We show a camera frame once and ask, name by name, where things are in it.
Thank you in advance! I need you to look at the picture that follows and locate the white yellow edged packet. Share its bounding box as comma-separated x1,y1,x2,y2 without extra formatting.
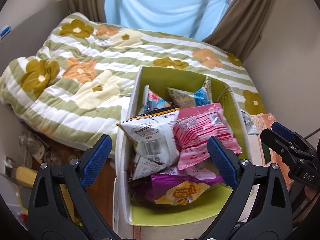
117,106,180,167

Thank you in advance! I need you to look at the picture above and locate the person right hand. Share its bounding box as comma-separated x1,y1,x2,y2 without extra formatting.
293,186,319,226

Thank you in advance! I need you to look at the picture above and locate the right brown curtain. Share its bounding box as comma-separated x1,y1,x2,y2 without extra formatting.
203,0,275,62

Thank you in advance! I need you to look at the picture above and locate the purple cake snack packet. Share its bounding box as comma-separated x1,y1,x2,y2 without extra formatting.
144,174,224,205

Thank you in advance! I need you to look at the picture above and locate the green cardboard box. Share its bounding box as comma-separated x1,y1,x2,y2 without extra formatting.
116,67,250,226

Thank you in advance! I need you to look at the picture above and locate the floral striped quilt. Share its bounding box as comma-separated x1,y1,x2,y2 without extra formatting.
1,12,265,150

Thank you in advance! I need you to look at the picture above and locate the blue white object on headboard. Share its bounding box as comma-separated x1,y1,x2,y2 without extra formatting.
0,25,11,39

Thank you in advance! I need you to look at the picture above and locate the pink striped snack packet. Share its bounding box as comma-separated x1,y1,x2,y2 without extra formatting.
174,102,242,170

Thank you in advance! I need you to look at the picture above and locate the grey white snack packet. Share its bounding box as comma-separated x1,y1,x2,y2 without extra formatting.
241,111,259,135

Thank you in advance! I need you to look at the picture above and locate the brown chocolate snack packet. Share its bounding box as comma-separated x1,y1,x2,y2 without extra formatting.
131,155,164,180

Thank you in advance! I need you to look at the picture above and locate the black cable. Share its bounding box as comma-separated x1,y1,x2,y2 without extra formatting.
303,127,320,140

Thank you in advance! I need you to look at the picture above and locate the yellow object on floor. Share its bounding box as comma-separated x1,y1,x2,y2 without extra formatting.
16,166,75,222

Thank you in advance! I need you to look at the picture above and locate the blue shrimp cracker packet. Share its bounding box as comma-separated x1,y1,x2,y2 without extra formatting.
140,85,171,114

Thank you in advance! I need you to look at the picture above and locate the orange flowers towel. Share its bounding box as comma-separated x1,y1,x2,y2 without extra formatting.
249,113,292,186

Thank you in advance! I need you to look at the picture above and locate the cream blue snack packet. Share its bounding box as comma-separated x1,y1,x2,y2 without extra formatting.
167,77,213,109

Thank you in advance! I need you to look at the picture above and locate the power strip with cables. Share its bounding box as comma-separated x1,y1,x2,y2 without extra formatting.
18,130,78,167

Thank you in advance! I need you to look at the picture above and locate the pink white snack packet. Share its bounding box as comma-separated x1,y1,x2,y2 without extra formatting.
160,159,221,180

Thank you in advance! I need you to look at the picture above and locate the grey headboard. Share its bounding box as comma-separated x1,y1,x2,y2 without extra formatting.
1,0,70,73

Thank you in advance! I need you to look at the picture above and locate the blue window sheet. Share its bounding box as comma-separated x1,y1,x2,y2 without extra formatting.
105,0,231,41

